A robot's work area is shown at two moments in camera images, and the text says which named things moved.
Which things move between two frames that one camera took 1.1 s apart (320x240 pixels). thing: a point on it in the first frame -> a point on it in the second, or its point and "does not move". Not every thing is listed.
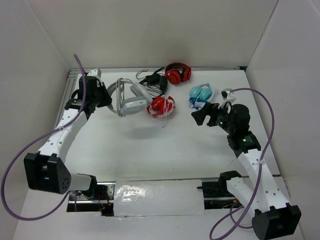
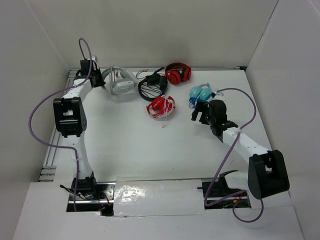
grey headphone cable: (120, 94) -> (112, 77)
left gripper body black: (100, 97) -> (98, 78)
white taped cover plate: (153, 197) does not move
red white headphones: (161, 106) does not move
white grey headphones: (128, 97) -> (118, 80)
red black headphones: (176, 73) does not move
